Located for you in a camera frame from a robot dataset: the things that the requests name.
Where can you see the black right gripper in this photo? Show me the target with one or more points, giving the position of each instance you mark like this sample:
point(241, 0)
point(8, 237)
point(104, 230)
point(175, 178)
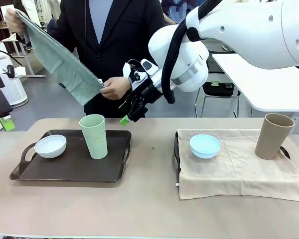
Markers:
point(145, 89)

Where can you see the light blue bowl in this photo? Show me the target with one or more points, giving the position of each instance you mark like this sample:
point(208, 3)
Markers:
point(204, 149)

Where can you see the green cloth mat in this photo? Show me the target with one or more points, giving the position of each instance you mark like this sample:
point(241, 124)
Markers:
point(64, 67)

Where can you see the beige cloth mat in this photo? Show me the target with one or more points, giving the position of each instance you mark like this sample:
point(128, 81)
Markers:
point(239, 174)

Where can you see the brown plastic cup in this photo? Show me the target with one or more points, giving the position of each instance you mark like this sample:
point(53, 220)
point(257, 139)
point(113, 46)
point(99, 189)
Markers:
point(271, 142)

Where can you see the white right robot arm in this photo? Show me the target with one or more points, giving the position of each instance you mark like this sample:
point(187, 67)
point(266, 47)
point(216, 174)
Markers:
point(251, 32)

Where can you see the black plastic tray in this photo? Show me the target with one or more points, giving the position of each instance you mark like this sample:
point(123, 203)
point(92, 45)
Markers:
point(176, 152)

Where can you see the brown plastic tray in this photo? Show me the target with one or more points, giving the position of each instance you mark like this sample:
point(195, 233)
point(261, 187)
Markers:
point(72, 169)

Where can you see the person's left hand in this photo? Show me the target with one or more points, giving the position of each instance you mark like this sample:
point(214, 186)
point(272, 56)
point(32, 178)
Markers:
point(115, 88)

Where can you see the person's right hand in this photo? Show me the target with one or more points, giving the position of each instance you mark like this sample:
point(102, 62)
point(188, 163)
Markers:
point(13, 21)

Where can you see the white air purifier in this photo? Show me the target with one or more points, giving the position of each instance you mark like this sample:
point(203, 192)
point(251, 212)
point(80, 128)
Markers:
point(17, 92)

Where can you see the green plastic cup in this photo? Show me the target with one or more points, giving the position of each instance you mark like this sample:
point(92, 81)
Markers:
point(97, 144)

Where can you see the white bowl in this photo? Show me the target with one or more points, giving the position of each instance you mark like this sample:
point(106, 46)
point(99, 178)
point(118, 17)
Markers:
point(51, 149)

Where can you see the white-legged background desk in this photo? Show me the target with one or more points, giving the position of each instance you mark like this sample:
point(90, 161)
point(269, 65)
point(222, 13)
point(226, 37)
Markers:
point(28, 62)

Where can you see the person torso dark jacket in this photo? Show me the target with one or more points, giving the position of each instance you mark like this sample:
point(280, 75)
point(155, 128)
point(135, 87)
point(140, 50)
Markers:
point(119, 37)

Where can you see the black chair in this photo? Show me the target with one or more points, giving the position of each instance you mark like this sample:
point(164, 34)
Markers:
point(219, 90)

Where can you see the cardboard box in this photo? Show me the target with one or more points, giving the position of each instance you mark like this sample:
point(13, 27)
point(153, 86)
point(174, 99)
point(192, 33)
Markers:
point(0, 25)

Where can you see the bystander in purple top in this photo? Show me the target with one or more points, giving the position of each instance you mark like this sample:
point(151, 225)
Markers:
point(175, 10)

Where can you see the white round-cornered table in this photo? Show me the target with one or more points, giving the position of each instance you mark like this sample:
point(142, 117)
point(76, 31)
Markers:
point(264, 87)

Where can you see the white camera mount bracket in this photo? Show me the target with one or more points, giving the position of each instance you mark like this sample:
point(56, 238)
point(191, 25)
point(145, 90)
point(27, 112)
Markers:
point(127, 69)

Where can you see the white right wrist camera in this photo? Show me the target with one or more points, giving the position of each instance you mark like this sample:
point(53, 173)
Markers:
point(149, 66)

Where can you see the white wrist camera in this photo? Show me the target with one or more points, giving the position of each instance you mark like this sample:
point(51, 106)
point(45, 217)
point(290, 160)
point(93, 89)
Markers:
point(17, 71)
point(149, 66)

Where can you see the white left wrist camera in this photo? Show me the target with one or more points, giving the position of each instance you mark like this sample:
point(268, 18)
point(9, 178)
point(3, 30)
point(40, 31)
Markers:
point(17, 71)

